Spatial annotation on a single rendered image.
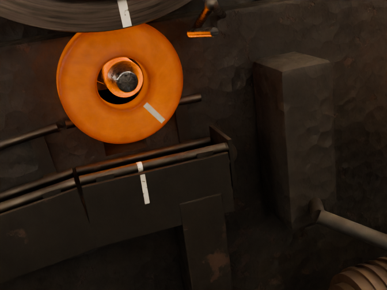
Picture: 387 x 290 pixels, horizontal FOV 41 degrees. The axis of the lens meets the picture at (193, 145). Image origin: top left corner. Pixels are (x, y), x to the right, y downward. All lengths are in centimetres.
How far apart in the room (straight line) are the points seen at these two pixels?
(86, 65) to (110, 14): 7
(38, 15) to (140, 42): 12
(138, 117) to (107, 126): 4
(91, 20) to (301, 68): 27
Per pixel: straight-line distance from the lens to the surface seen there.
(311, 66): 69
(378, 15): 87
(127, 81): 60
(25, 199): 64
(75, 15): 60
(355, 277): 73
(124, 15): 60
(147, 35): 63
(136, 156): 71
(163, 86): 65
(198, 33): 56
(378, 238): 72
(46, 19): 59
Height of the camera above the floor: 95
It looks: 20 degrees down
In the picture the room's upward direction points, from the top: 8 degrees counter-clockwise
